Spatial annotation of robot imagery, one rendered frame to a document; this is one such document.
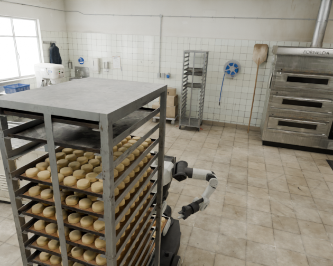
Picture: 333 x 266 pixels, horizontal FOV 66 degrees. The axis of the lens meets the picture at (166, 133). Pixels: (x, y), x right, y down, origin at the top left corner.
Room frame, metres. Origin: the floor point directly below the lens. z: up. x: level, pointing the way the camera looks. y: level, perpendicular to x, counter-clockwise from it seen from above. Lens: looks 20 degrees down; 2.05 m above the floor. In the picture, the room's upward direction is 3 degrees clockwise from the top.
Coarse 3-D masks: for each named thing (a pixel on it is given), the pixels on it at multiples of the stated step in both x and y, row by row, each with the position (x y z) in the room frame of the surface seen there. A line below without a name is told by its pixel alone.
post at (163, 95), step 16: (160, 96) 1.37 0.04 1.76; (160, 112) 1.37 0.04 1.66; (160, 128) 1.37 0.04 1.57; (160, 144) 1.37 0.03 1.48; (160, 160) 1.37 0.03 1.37; (160, 176) 1.37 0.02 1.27; (160, 192) 1.37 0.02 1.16; (160, 208) 1.36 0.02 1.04; (160, 224) 1.37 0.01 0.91; (160, 240) 1.39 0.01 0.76
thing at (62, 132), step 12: (144, 108) 1.40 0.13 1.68; (120, 120) 1.18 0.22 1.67; (132, 120) 1.19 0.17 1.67; (24, 132) 0.96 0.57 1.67; (36, 132) 0.97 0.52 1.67; (60, 132) 0.98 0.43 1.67; (72, 132) 0.99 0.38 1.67; (84, 132) 0.99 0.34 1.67; (96, 132) 1.00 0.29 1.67; (120, 132) 1.01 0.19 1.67; (60, 144) 0.85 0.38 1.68; (72, 144) 0.87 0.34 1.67; (84, 144) 0.87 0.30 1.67; (96, 144) 0.88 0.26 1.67
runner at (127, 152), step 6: (156, 126) 1.33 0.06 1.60; (150, 132) 1.24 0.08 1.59; (144, 138) 1.16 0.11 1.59; (138, 144) 1.10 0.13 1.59; (126, 150) 0.98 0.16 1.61; (132, 150) 1.03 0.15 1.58; (120, 156) 0.92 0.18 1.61; (126, 156) 0.97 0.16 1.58; (114, 162) 0.87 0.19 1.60; (120, 162) 0.92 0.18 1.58; (102, 174) 0.79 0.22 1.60
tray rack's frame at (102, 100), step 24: (0, 96) 0.95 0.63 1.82; (24, 96) 0.97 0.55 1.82; (48, 96) 0.99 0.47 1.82; (72, 96) 1.01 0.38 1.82; (96, 96) 1.03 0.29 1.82; (120, 96) 1.05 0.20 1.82; (144, 96) 1.08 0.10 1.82; (0, 120) 0.91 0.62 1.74; (48, 120) 0.85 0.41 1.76; (96, 120) 0.79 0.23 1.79; (0, 144) 0.91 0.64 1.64; (48, 144) 0.86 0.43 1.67; (24, 240) 0.92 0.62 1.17; (24, 264) 0.91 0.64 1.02
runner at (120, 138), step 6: (150, 114) 1.24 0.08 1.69; (156, 114) 1.33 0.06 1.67; (144, 120) 1.16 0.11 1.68; (132, 126) 1.03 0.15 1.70; (138, 126) 1.10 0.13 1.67; (126, 132) 0.98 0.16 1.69; (132, 132) 1.03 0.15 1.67; (114, 138) 0.88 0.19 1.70; (120, 138) 0.92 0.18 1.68; (114, 144) 0.88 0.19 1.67
